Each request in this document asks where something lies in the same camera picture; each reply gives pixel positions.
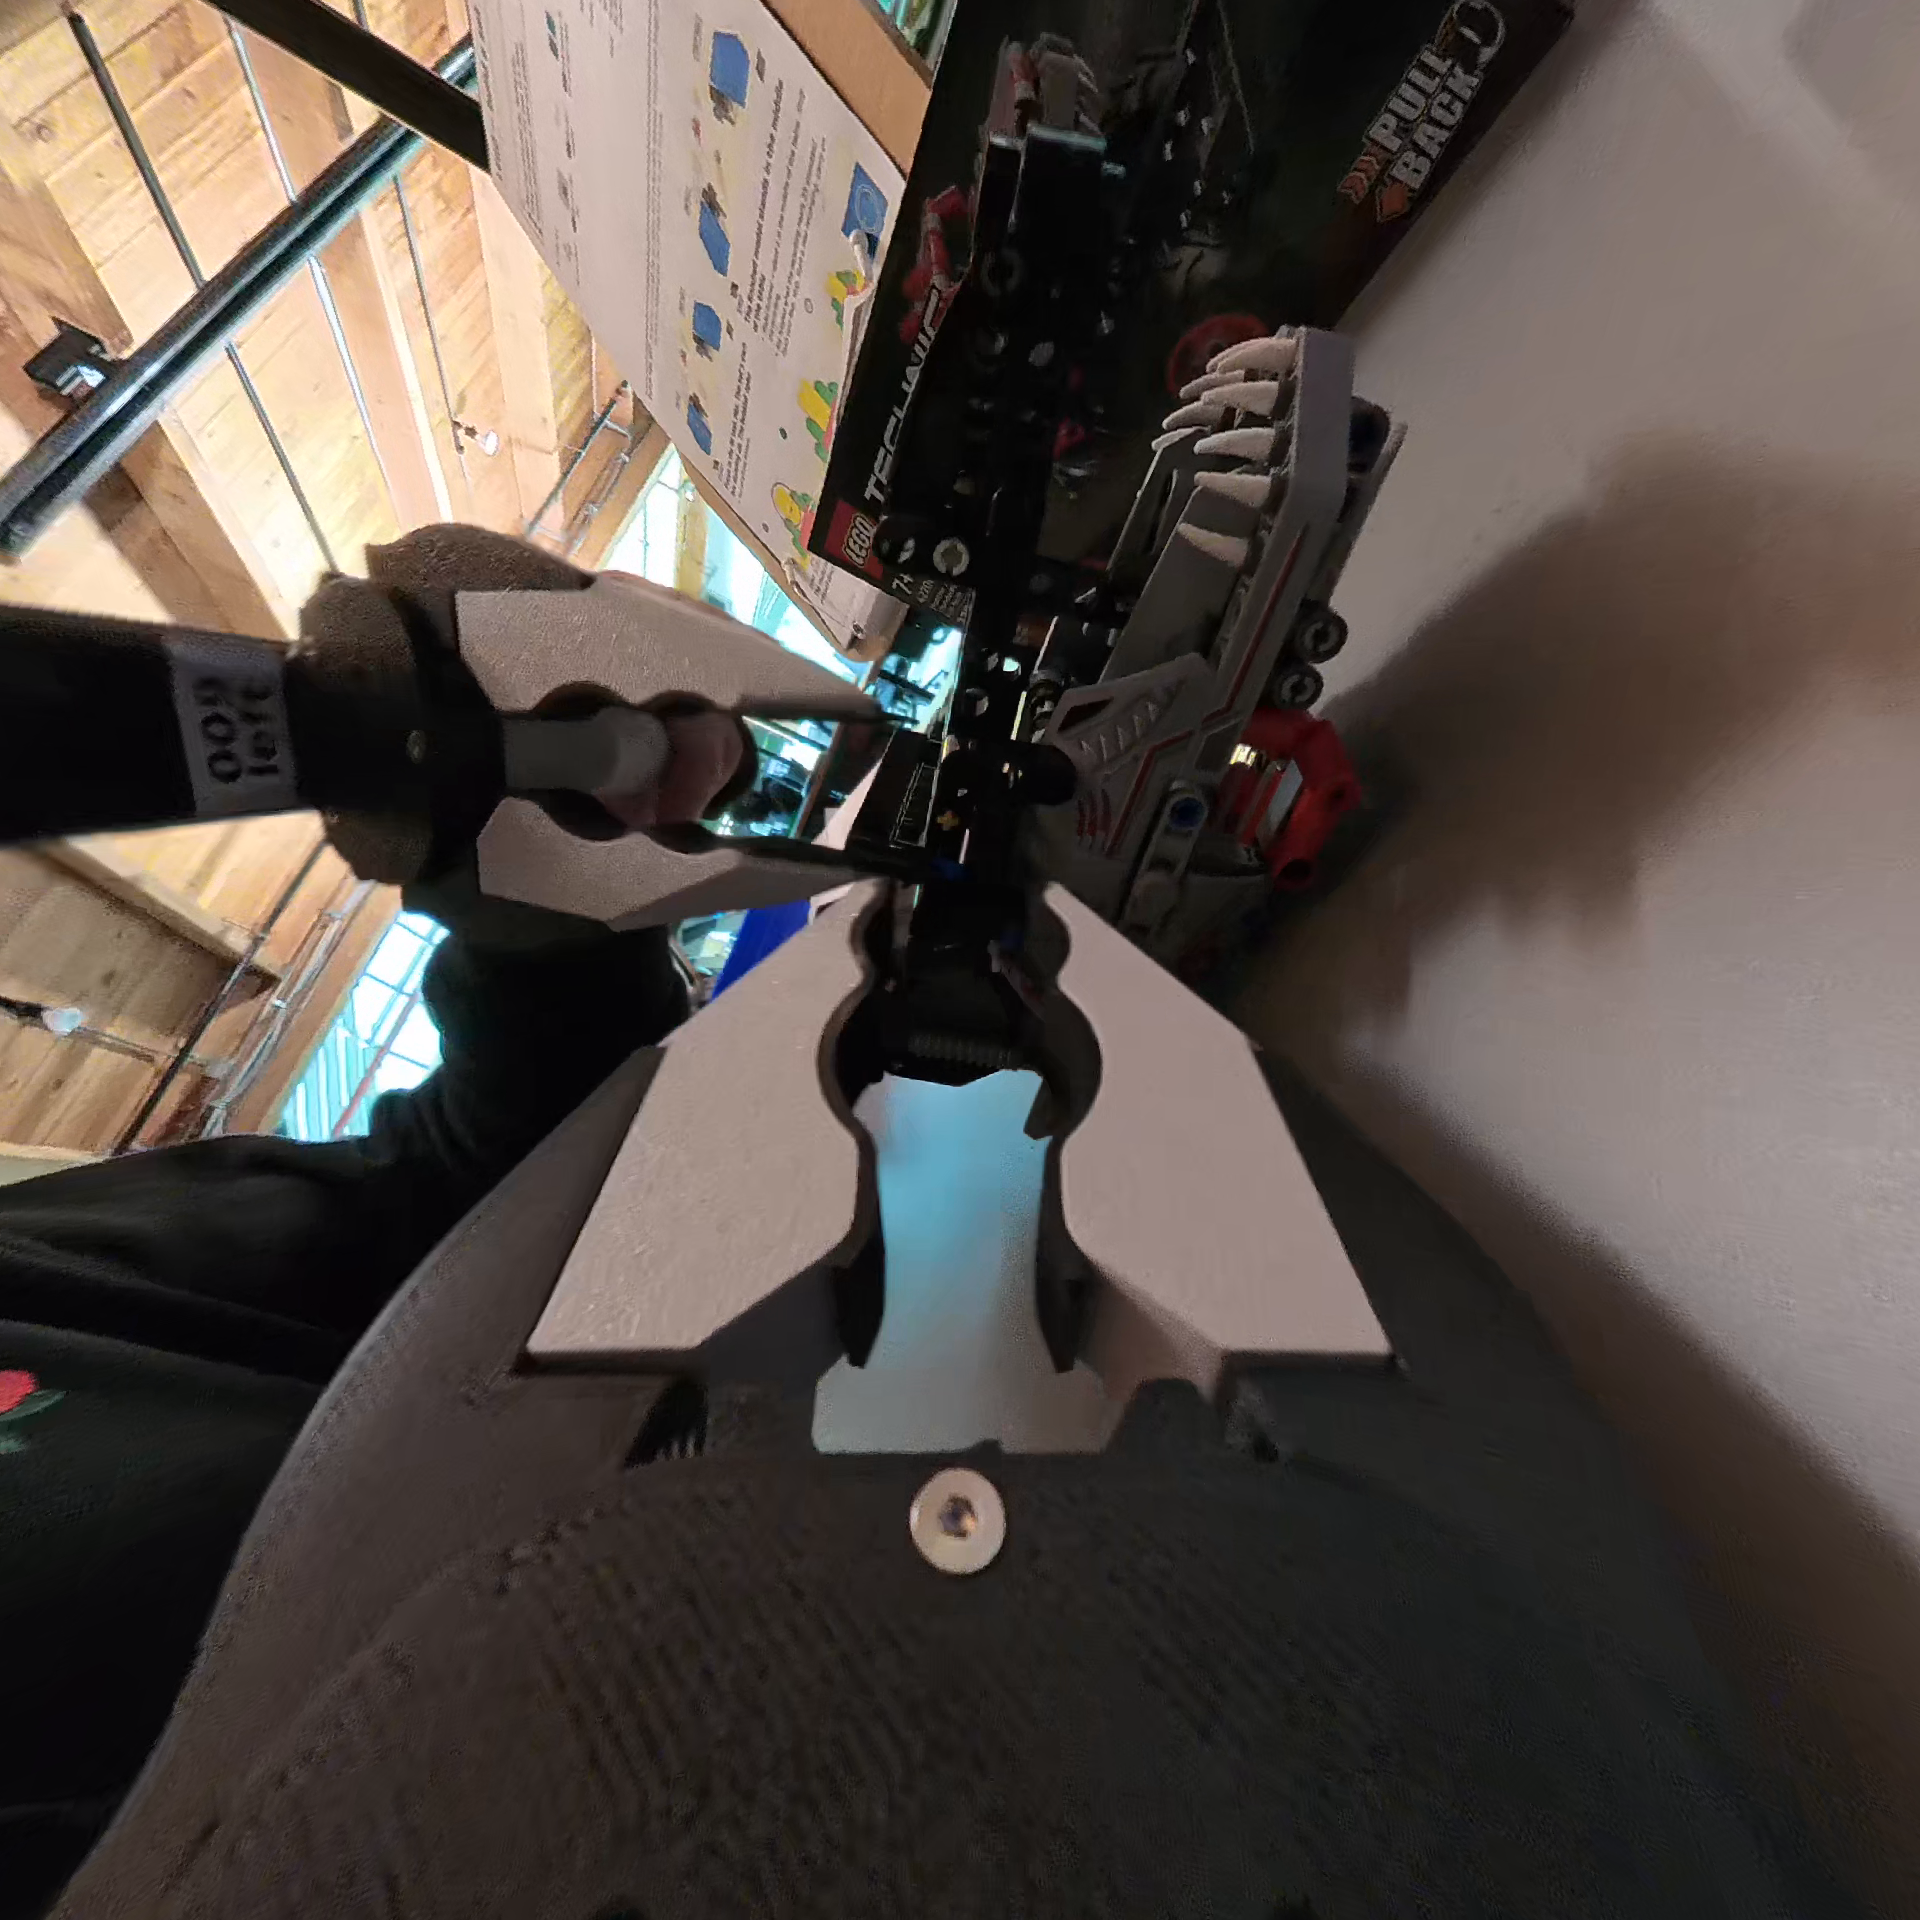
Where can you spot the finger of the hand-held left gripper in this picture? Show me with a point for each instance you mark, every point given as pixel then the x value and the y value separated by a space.
pixel 631 637
pixel 598 864

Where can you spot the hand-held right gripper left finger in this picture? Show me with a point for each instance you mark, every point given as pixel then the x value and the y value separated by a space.
pixel 705 1200

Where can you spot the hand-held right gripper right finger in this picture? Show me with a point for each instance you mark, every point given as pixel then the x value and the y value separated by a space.
pixel 1217 1200

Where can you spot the white desk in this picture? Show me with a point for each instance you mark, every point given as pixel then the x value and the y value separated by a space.
pixel 1649 900

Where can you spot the person's left hand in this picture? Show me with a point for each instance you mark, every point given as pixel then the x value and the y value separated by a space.
pixel 705 771

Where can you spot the black track light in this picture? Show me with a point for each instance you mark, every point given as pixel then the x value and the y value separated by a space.
pixel 68 358

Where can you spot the white instruction poster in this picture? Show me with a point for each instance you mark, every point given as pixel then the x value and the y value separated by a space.
pixel 673 228

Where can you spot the grey toothed brick body shell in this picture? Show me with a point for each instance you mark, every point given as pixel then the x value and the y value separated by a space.
pixel 1244 599

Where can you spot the black toy box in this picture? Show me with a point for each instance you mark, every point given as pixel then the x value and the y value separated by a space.
pixel 1275 150

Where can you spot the black ceiling rail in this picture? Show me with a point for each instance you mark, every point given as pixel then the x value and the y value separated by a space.
pixel 241 291

